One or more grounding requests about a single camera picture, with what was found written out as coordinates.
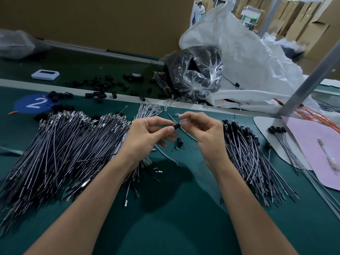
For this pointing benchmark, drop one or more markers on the person's right hand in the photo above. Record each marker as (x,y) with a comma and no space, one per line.
(210,140)

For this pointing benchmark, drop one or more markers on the person's left hand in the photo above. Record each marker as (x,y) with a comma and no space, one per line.
(146,138)

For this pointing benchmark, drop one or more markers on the black plastic caps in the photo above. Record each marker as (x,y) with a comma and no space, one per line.
(95,94)

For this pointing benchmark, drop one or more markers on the person's right forearm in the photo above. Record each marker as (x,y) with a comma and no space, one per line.
(252,215)

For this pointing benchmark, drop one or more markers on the person's left forearm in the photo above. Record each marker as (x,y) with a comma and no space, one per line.
(85,215)

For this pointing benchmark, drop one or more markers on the small clear plastic piece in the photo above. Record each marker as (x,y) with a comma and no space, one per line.
(146,162)

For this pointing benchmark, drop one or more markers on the clear bag with black contents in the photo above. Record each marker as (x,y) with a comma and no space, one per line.
(194,71)

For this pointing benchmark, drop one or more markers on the large white plastic sack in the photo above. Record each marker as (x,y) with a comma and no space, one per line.
(249,58)

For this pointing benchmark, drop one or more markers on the pink paper sheet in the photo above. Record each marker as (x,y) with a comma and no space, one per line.
(311,148)

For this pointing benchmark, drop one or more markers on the small white timer device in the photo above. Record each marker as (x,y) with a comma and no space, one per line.
(45,74)

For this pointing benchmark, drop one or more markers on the white pen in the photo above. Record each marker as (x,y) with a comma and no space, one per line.
(328,154)

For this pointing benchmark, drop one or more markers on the blue round number sticker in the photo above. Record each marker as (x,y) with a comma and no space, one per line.
(32,103)

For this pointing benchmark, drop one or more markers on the brown cardboard panel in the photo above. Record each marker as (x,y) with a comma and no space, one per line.
(106,21)

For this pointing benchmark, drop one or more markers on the clear plastic strip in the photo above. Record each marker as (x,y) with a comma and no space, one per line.
(10,150)

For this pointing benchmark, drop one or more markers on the stack of cardboard boxes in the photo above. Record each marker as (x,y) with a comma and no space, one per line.
(316,23)

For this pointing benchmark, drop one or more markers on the crumpled clear plastic bag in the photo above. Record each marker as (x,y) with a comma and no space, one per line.
(18,44)

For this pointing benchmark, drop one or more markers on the grey metal frame post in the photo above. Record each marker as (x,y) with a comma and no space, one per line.
(270,14)
(308,79)

